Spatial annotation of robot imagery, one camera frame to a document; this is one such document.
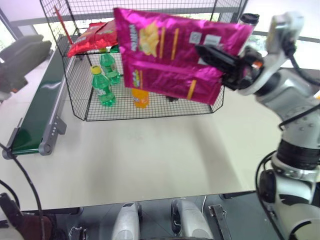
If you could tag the white bottle with black cap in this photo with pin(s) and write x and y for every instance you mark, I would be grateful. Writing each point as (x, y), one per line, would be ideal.
(249, 18)

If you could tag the orange soda bottle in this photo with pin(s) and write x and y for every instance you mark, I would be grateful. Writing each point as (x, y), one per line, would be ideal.
(140, 98)

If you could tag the silver rounded robot leg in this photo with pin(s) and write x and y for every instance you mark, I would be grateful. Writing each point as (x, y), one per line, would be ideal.
(191, 220)
(126, 222)

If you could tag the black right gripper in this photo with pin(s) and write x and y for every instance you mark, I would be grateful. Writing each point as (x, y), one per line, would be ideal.
(246, 67)

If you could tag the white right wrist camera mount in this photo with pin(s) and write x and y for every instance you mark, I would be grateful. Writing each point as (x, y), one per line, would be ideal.
(276, 59)

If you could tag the magenta chip bag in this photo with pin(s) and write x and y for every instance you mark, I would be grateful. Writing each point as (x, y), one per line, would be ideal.
(162, 62)

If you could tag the red plastic strip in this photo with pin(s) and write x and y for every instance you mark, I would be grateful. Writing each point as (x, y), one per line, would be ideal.
(63, 26)

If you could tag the black metal bracket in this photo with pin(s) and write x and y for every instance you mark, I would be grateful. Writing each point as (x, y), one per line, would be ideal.
(220, 222)
(78, 233)

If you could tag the green conveyor belt silver frame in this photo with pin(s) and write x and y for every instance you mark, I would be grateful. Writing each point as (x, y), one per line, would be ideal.
(42, 100)

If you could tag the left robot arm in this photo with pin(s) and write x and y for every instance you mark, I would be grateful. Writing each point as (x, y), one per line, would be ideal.
(10, 207)

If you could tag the dark reddish rounded shape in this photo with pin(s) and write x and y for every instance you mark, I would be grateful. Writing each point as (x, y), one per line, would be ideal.
(37, 225)

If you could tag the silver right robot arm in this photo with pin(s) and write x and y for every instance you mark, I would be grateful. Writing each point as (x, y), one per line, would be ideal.
(297, 105)

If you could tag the green soda bottle yellow cap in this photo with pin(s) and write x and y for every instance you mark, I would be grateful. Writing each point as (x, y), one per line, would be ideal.
(103, 87)
(110, 67)

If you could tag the red chip bag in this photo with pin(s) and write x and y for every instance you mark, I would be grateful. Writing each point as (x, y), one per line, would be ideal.
(83, 41)
(107, 32)

